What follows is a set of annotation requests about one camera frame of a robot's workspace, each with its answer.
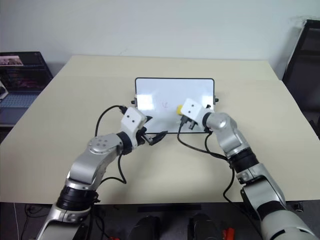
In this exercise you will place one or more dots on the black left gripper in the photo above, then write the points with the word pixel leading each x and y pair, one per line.
pixel 143 136

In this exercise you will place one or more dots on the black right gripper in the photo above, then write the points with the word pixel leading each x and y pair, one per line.
pixel 192 125

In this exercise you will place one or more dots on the yellow eraser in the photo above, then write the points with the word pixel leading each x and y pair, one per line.
pixel 179 109

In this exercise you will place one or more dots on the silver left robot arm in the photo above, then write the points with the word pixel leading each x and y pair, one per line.
pixel 85 165

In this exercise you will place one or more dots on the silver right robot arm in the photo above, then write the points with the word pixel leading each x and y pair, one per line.
pixel 250 160

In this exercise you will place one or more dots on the black whiteboard stand knob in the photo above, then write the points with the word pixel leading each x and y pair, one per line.
pixel 133 102
pixel 217 100

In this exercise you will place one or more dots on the dark rounded shape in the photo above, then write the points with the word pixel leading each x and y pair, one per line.
pixel 203 227

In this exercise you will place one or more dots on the red clamp tool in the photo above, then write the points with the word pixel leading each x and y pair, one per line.
pixel 228 233

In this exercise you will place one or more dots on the black chair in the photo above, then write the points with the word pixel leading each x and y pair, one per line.
pixel 303 75

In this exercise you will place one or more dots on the open laptop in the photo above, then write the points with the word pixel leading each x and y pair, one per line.
pixel 22 75

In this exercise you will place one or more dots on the black and white device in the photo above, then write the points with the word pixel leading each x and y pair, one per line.
pixel 2 91

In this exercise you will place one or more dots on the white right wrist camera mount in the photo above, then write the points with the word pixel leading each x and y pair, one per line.
pixel 191 110

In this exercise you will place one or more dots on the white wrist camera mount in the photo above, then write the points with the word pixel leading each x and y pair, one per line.
pixel 131 119
pixel 191 110

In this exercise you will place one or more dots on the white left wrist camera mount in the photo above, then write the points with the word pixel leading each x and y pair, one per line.
pixel 131 119

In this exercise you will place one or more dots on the white whiteboard with black frame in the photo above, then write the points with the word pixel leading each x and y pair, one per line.
pixel 160 92

